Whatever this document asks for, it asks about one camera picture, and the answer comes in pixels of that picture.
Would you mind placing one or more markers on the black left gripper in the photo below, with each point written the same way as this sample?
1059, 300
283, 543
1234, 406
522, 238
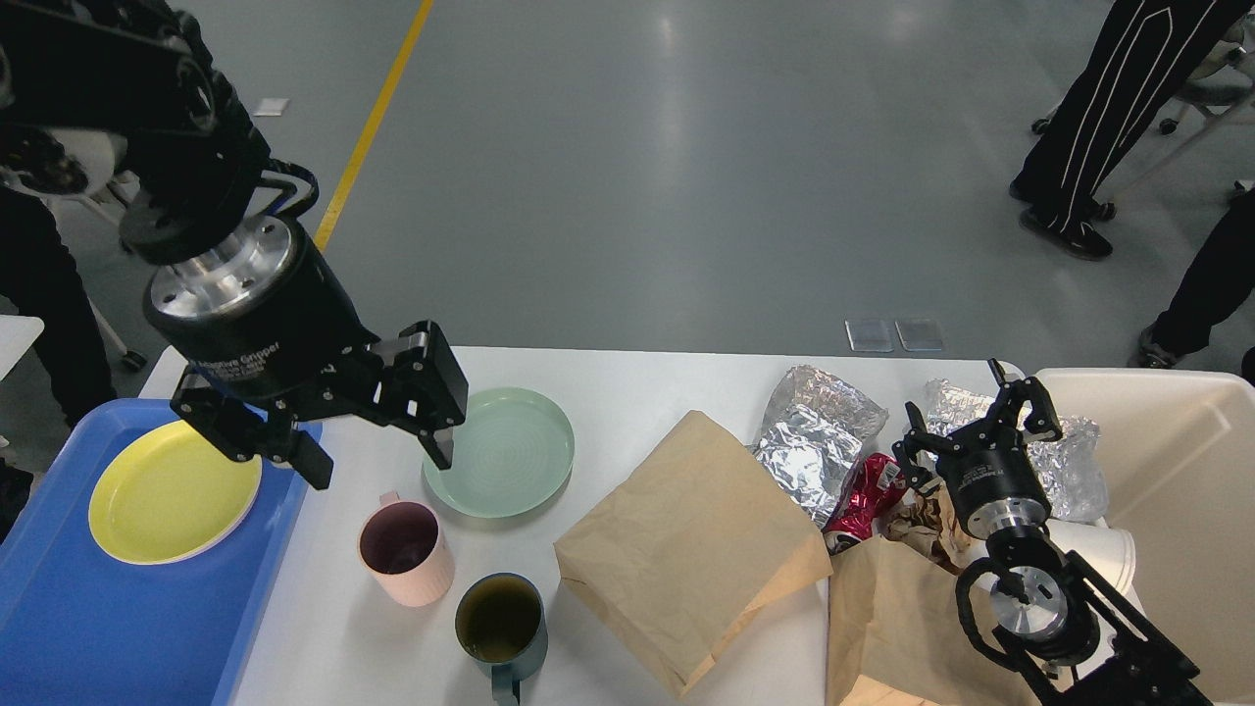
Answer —
267, 315

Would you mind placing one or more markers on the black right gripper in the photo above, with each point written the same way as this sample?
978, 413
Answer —
991, 489

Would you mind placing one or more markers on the pink ribbed mug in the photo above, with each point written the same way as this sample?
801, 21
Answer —
403, 545

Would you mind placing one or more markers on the light green plate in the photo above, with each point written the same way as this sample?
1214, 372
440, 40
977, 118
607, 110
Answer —
514, 452

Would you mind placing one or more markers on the dark teal mug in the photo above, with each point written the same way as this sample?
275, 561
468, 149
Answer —
500, 624

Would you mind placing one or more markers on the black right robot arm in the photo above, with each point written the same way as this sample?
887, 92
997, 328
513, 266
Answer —
1027, 606

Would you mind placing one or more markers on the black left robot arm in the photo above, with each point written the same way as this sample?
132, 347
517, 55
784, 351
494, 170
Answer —
94, 89

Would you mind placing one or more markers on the crumpled brown paper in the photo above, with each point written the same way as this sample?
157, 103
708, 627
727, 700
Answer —
930, 525

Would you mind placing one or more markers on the crumpled foil right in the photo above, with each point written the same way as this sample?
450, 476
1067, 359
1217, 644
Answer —
1067, 469

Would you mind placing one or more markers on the crumpled foil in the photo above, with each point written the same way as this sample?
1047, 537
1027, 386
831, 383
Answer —
1067, 469
813, 434

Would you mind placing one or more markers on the floor plate right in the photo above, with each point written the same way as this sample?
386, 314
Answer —
920, 335

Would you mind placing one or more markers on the floor plate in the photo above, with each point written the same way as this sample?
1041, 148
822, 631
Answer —
920, 335
870, 335

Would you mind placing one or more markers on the crushed red can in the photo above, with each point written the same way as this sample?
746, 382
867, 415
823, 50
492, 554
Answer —
877, 487

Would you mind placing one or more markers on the floor plate left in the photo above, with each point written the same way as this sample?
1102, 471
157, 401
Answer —
870, 335

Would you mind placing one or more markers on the crumpled foil left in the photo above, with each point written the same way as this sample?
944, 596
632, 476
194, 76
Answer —
813, 434

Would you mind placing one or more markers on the white paper cup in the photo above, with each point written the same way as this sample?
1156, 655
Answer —
1110, 552

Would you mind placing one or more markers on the yellow plate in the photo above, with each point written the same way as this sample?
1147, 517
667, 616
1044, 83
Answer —
169, 496

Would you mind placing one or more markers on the beige plastic bin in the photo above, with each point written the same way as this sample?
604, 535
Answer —
1177, 452

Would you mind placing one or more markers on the brown paper bag lower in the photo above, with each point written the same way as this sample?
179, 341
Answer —
894, 637

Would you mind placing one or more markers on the person leg far right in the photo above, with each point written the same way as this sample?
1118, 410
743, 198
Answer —
1216, 283

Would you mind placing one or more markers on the person in black left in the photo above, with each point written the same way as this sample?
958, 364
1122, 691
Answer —
39, 277

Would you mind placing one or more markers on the large brown paper bag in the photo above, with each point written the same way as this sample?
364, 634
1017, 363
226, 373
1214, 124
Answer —
684, 553

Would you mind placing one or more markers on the white side table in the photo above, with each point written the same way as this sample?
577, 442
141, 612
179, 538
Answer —
18, 334

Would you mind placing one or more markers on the blue plastic tray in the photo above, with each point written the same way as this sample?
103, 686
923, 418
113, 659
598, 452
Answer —
82, 628

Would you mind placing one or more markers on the person in striped trousers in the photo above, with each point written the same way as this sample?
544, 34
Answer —
1143, 54

